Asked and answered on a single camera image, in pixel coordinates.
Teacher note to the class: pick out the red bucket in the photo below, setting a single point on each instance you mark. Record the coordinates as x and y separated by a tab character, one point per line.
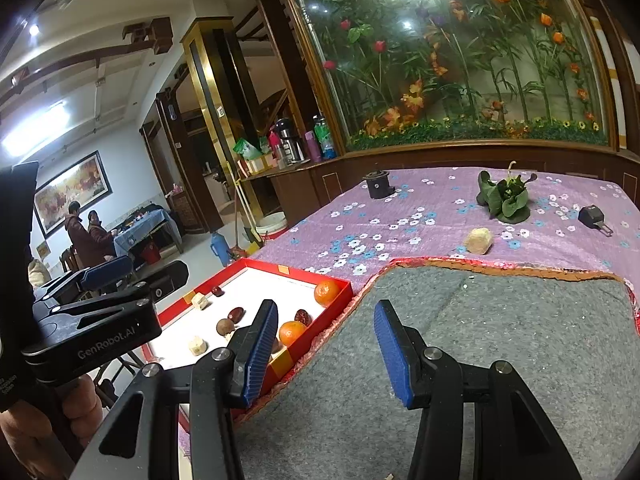
150	252

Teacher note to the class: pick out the white plastic bucket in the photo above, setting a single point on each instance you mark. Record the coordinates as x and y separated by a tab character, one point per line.
270	227

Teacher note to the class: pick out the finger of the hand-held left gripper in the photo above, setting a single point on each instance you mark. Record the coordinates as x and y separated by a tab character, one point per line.
170	277
107	271

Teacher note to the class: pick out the ceiling tube light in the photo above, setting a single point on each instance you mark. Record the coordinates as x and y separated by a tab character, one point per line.
35	132

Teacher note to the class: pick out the black cylindrical device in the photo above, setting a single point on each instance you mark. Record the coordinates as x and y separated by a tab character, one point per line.
378	185

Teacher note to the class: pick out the pink bottle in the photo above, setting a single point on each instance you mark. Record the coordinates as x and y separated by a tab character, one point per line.
274	142

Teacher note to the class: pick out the person's left hand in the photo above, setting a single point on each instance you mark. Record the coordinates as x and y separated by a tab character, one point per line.
82	410

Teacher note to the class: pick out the beige fibre roll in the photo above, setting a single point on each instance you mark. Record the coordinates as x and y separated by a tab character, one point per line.
478	240

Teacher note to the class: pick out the wooden chair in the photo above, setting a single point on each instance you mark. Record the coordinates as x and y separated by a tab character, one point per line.
70	260

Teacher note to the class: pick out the mandarin orange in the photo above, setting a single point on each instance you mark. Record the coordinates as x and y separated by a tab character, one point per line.
326	292
292	332

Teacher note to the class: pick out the glass case of artificial flowers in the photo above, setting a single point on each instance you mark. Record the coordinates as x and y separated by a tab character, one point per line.
450	60

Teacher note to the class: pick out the framed wall painting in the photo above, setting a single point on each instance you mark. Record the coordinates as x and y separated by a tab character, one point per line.
72	192

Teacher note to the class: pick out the patterned cardboard box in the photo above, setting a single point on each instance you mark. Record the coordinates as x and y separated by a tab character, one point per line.
260	164

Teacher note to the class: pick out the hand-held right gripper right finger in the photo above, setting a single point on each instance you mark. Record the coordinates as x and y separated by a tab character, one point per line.
395	355

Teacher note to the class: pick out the wooden cabinet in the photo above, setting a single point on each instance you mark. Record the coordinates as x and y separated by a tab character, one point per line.
320	185

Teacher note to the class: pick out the red box with white lining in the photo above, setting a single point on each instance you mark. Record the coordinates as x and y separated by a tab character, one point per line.
250	280

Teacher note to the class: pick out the red jujube date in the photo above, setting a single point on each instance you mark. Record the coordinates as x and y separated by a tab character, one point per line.
216	290
302	316
236	314

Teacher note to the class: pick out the beige cut chunk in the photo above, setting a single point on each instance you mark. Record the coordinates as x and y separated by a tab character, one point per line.
200	301
196	345

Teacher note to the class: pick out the black key fob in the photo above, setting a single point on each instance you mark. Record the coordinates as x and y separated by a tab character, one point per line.
592	216

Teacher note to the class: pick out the blue bottle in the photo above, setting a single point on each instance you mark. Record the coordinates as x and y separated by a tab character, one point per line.
218	249

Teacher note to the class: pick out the table with blue cloth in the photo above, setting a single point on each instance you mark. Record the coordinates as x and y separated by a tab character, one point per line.
140	227

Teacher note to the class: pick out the green bottle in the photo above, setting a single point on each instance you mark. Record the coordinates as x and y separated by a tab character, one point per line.
322	135

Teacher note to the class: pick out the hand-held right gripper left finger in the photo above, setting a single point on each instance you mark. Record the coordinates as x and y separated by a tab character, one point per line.
257	355

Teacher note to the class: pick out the steel thermos jug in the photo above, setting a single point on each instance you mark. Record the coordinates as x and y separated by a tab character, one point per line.
287	145

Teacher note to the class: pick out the grey felt mat red trim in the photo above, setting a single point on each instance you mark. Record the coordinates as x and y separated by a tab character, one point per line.
500	360

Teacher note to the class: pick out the brown round nut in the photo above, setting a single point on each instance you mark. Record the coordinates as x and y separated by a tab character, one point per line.
225	326

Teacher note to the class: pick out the green leafy vegetable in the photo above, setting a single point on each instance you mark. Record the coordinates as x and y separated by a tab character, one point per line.
505	197

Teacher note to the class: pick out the purple floral tablecloth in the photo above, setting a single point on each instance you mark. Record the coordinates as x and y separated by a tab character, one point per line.
425	230

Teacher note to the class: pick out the green bag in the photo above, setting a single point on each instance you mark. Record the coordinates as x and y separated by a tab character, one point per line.
246	149

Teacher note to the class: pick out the purple cup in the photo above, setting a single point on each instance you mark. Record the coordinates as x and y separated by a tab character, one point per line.
312	147

